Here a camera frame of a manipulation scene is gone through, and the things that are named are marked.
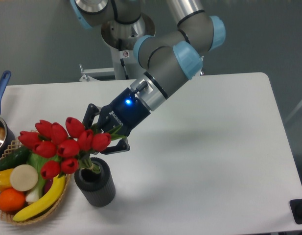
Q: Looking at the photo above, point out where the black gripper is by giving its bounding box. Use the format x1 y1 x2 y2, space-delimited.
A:
82 88 150 155

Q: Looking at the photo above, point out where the red tulip bouquet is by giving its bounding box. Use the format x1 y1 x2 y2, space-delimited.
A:
18 117 125 180

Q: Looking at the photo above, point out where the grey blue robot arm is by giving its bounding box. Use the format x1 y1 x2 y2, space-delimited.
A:
70 0 226 154

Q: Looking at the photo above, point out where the dark grey ribbed vase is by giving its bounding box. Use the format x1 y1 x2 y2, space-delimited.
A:
74 157 116 207

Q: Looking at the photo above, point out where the green bok choy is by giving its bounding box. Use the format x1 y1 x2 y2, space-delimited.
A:
25 153 60 205

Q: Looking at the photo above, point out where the purple red fruit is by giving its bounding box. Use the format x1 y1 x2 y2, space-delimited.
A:
43 179 53 195

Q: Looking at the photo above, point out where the yellow banana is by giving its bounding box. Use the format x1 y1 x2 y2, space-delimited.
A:
13 176 67 222

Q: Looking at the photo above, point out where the dark green cucumber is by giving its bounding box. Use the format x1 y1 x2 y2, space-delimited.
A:
0 146 30 171

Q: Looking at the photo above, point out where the beige round radish slice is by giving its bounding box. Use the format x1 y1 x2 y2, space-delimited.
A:
10 164 38 191

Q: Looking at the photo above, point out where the yellow bell pepper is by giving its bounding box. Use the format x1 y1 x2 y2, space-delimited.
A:
0 168 14 192

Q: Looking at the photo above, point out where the orange fruit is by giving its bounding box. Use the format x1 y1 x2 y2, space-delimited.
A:
0 188 25 212

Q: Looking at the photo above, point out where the woven wicker basket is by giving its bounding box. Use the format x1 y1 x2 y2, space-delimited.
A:
0 132 72 226

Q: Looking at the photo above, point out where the black device at table edge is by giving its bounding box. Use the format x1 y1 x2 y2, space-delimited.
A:
289 199 302 224

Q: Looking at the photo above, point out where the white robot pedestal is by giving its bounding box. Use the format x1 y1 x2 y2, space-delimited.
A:
80 13 155 82

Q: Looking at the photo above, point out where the blue handled saucepan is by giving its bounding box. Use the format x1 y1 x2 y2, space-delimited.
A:
0 70 15 158

